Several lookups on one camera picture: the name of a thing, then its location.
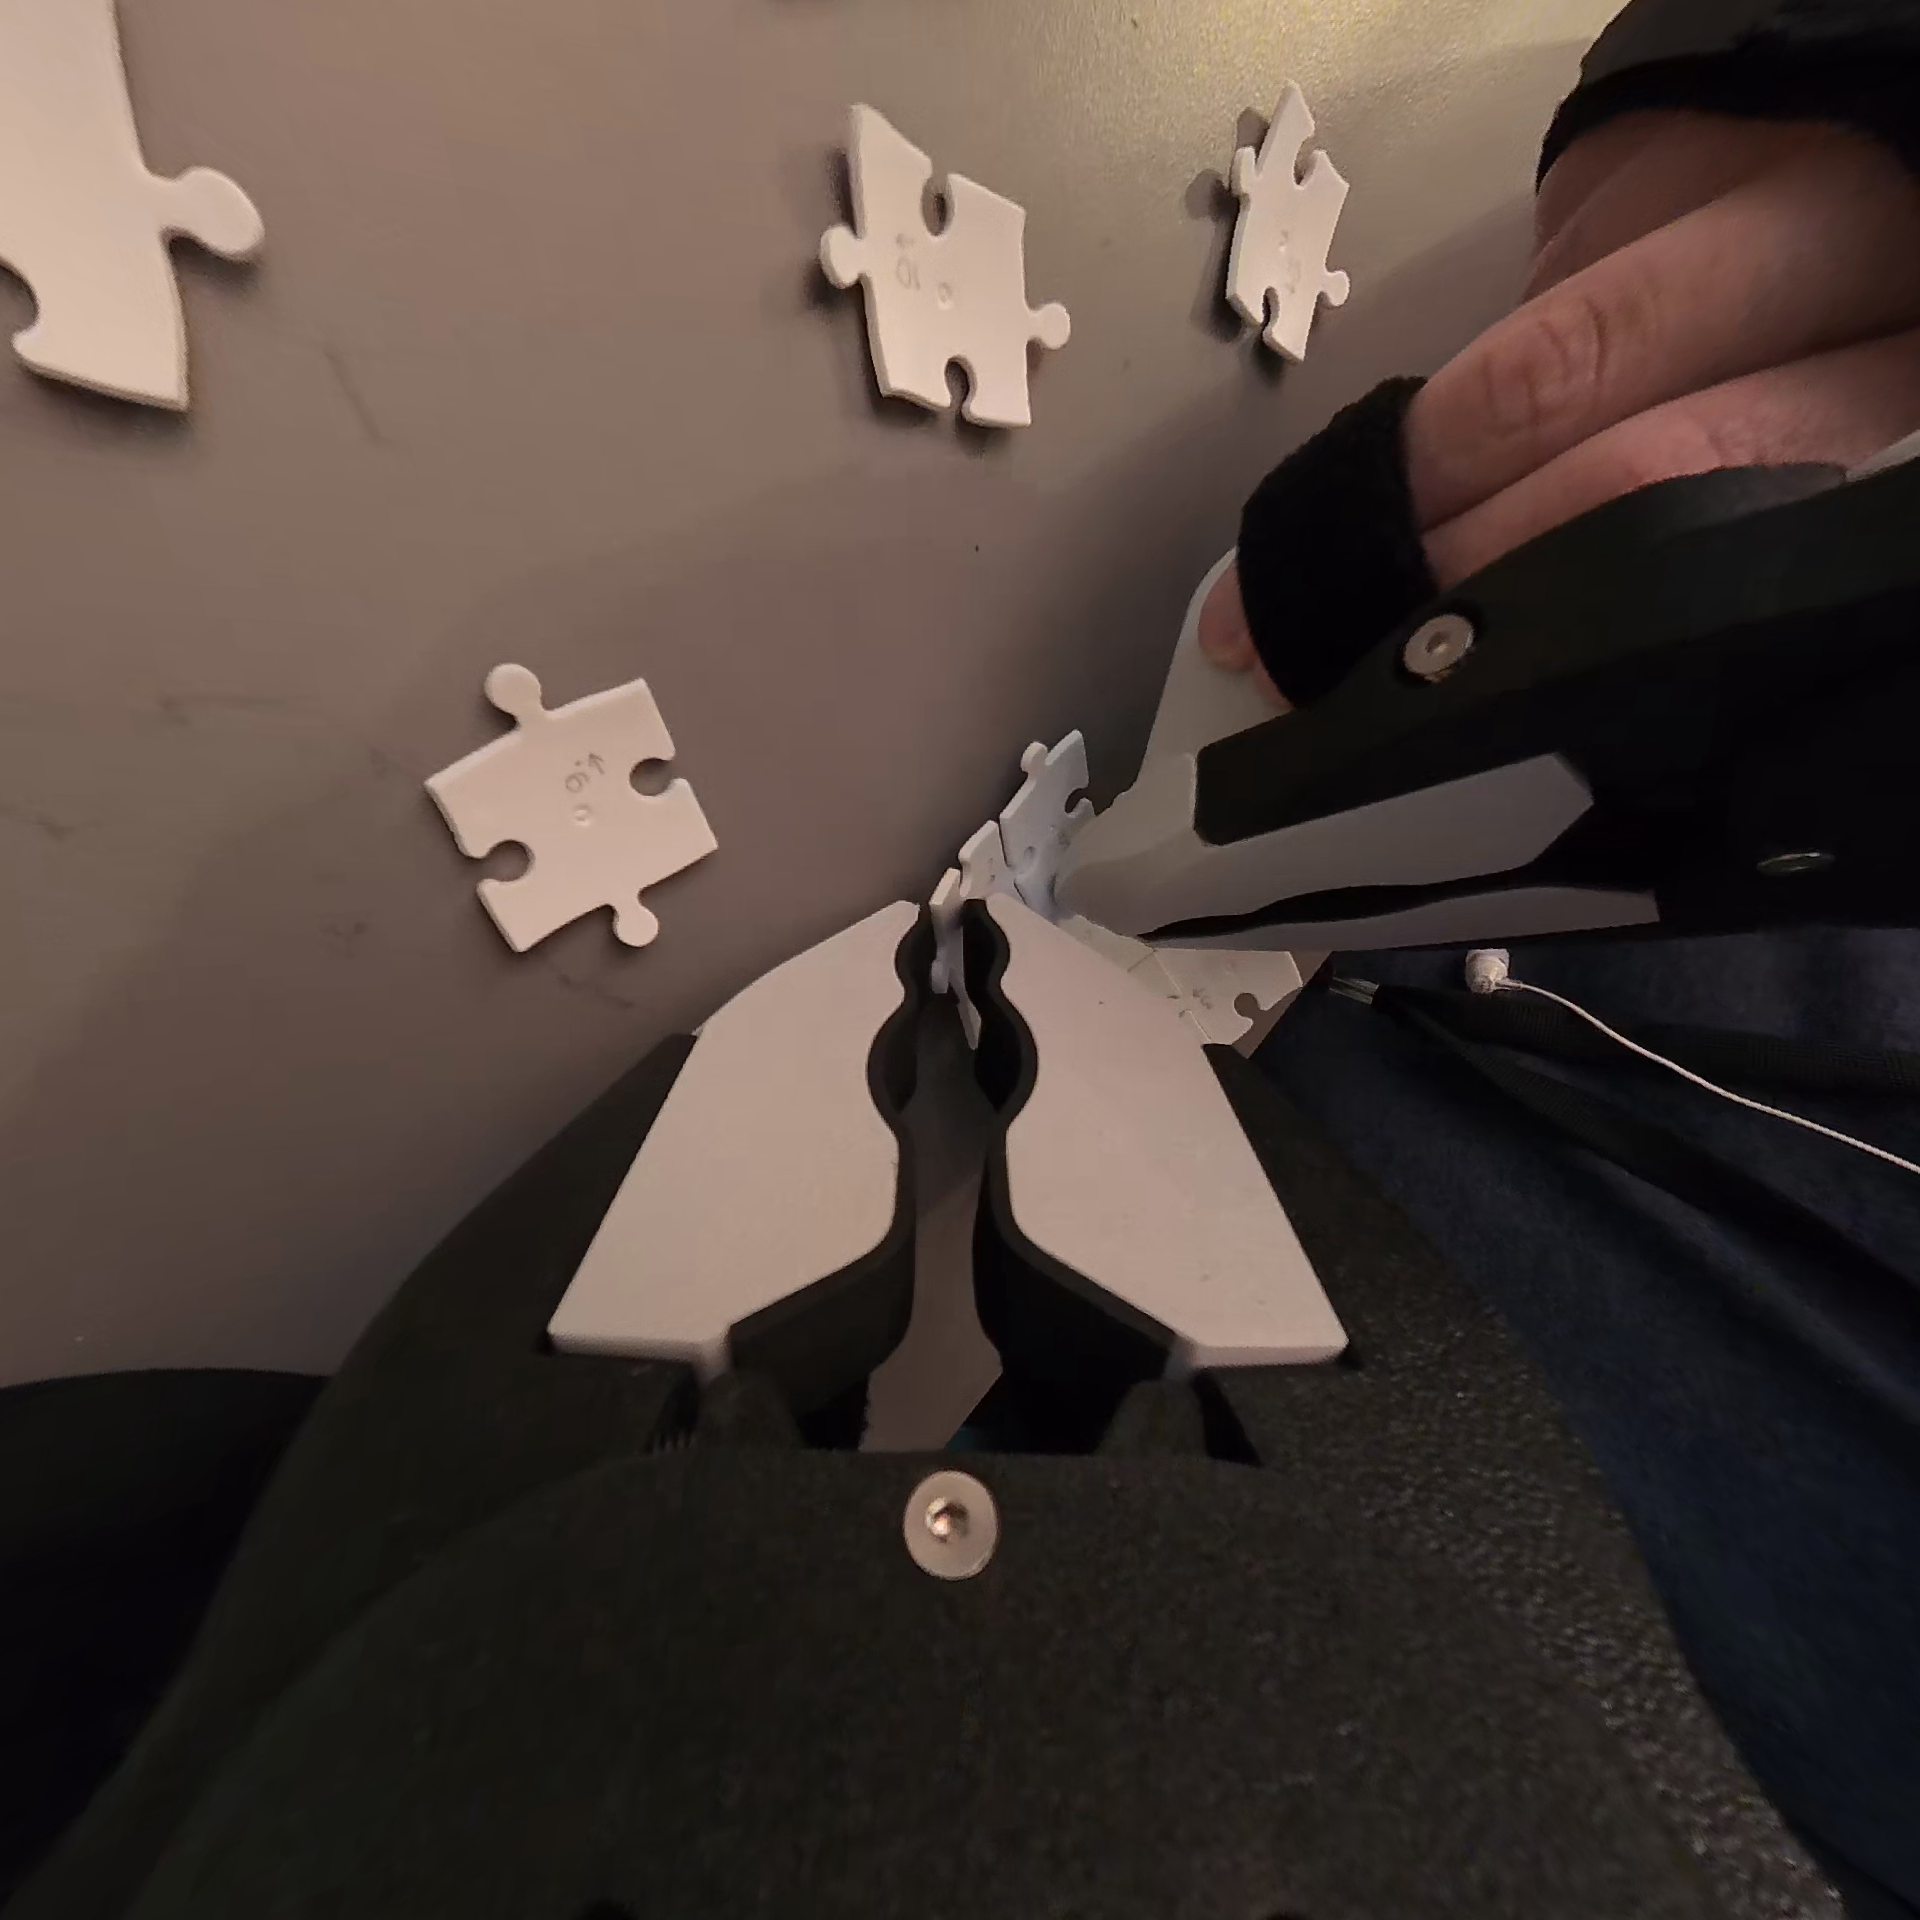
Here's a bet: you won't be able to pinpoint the single white jigsaw piece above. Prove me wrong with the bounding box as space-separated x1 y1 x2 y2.
425 663 720 953

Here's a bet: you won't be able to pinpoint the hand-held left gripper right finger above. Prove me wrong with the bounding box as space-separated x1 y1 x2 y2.
960 893 1349 1373

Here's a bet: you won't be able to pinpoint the white earphone cable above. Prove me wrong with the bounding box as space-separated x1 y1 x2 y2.
1462 947 1920 1179

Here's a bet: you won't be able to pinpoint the scattered loose puzzle pieces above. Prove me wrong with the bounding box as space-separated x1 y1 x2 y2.
0 0 1352 430

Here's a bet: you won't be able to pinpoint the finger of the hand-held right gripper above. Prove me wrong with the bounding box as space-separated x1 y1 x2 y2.
1141 882 1664 956
1051 551 1597 919

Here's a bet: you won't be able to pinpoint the person's right hand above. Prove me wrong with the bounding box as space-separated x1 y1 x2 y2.
1411 111 1920 579

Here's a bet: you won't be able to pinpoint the assembled white puzzle section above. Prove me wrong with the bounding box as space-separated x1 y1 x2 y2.
927 729 1309 1051

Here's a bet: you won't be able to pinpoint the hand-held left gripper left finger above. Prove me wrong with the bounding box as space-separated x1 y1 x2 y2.
547 900 920 1373

